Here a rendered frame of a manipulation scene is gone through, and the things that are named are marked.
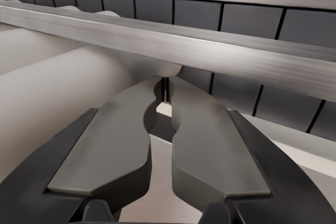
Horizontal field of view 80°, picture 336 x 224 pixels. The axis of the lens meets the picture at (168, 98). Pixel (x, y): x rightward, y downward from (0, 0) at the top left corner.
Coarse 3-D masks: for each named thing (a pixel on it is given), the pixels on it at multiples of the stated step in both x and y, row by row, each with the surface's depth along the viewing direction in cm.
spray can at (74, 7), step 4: (72, 4) 21; (64, 8) 19; (68, 8) 20; (72, 8) 20; (76, 8) 20; (80, 8) 20; (0, 24) 15; (4, 24) 15; (8, 24) 15; (0, 28) 15; (4, 28) 15; (8, 28) 15; (12, 28) 15
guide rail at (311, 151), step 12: (156, 108) 17; (168, 108) 16; (252, 120) 14; (264, 120) 14; (264, 132) 13; (276, 132) 13; (288, 132) 13; (300, 132) 13; (276, 144) 13; (288, 144) 12; (300, 144) 12; (312, 144) 12; (324, 144) 12; (300, 156) 12; (312, 156) 12; (324, 156) 12; (312, 168) 12; (324, 168) 12
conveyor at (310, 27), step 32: (32, 0) 24; (64, 0) 22; (96, 0) 19; (128, 0) 17; (160, 0) 16; (192, 0) 15; (256, 32) 13; (288, 32) 13; (320, 32) 12; (224, 96) 17; (256, 96) 16; (288, 96) 14; (320, 128) 14
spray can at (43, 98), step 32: (32, 64) 10; (64, 64) 10; (96, 64) 11; (128, 64) 12; (160, 64) 14; (0, 96) 8; (32, 96) 8; (64, 96) 9; (96, 96) 10; (0, 128) 7; (32, 128) 8; (0, 160) 7
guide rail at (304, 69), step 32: (0, 0) 14; (64, 32) 11; (96, 32) 10; (128, 32) 9; (160, 32) 8; (192, 32) 8; (224, 32) 8; (192, 64) 8; (224, 64) 7; (256, 64) 6; (288, 64) 6; (320, 64) 6; (320, 96) 6
